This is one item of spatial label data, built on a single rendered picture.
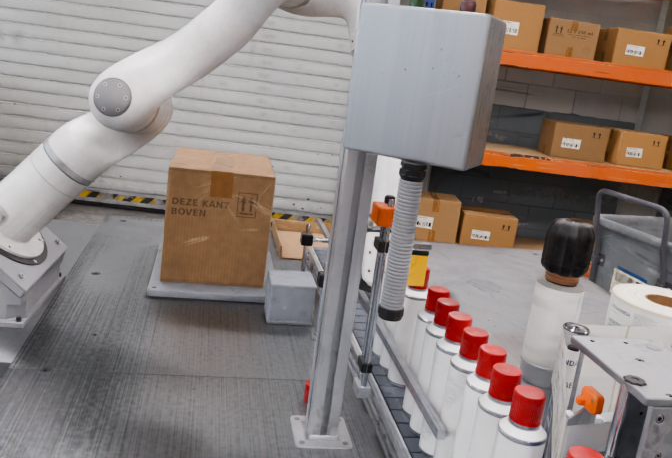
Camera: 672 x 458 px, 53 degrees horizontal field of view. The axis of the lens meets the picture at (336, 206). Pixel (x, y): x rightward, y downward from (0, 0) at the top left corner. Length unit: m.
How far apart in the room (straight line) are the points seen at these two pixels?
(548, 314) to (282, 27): 4.37
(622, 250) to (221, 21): 2.63
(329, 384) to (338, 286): 0.16
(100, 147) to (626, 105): 5.16
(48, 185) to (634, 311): 1.14
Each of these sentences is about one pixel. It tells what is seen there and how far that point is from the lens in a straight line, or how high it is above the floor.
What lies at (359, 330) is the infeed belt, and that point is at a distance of 1.38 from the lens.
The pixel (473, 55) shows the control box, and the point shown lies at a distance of 0.85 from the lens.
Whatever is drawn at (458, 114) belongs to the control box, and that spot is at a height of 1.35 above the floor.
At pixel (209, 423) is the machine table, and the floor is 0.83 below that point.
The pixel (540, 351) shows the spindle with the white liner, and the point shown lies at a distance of 1.28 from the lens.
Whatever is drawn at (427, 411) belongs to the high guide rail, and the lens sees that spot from 0.95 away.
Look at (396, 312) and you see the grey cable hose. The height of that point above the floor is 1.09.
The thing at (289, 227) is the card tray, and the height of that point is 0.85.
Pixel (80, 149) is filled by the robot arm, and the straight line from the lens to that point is 1.39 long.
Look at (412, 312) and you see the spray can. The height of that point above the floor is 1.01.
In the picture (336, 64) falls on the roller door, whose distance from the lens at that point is 5.39.
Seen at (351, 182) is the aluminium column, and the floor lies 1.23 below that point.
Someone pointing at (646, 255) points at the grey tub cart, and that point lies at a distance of 3.46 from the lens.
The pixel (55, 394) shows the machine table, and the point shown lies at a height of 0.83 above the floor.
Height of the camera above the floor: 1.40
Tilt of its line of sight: 12 degrees down
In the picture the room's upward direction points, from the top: 8 degrees clockwise
